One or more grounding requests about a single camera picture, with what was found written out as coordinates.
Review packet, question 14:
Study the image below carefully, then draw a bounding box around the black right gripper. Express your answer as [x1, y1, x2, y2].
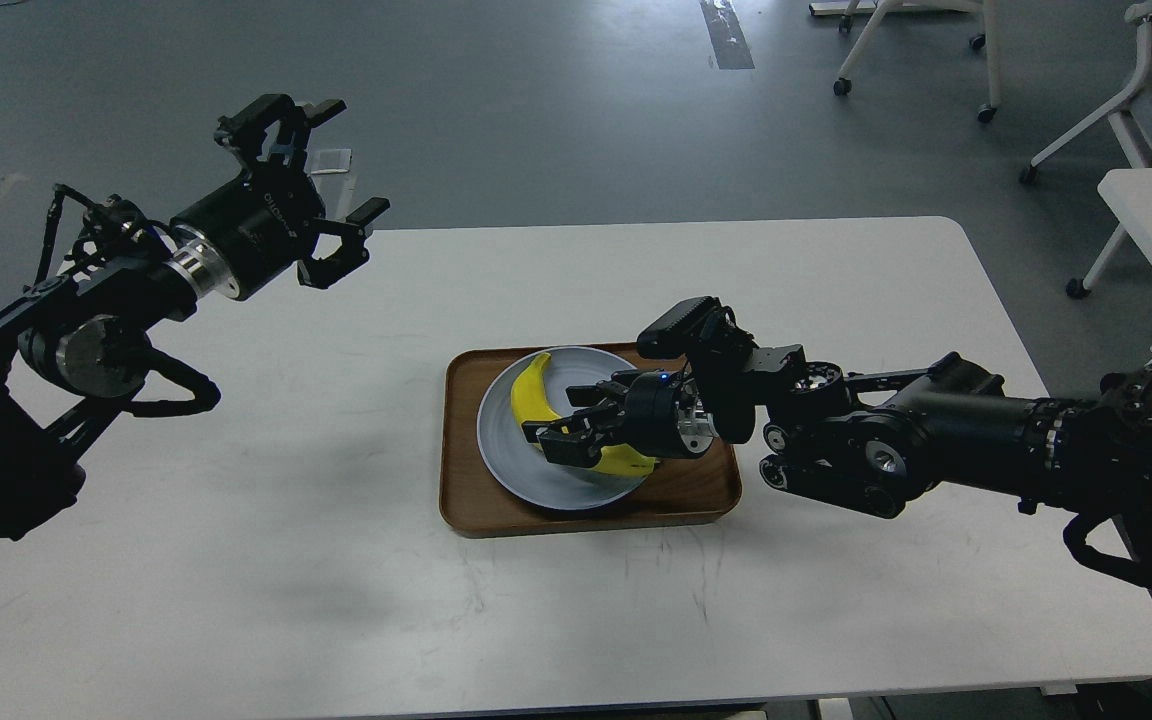
[521, 369, 717, 469]

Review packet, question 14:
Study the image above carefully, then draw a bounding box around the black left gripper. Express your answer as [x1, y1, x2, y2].
[170, 94, 391, 301]

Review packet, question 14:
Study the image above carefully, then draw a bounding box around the yellow banana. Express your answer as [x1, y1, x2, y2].
[509, 346, 659, 478]

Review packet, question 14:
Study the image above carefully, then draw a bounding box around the light blue plate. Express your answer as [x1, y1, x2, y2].
[475, 346, 658, 511]

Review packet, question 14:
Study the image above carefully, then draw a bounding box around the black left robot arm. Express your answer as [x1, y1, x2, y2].
[0, 94, 391, 541]

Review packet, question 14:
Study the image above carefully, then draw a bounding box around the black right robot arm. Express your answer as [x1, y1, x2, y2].
[521, 296, 1152, 591]

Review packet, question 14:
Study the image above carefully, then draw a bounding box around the brown wooden tray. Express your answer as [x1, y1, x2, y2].
[439, 347, 742, 538]

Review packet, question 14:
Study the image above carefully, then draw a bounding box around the grey floor tape strip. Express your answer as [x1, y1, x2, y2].
[698, 0, 755, 70]

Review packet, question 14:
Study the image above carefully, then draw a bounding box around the white rolling chair frame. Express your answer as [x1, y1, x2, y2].
[808, 1, 1005, 126]

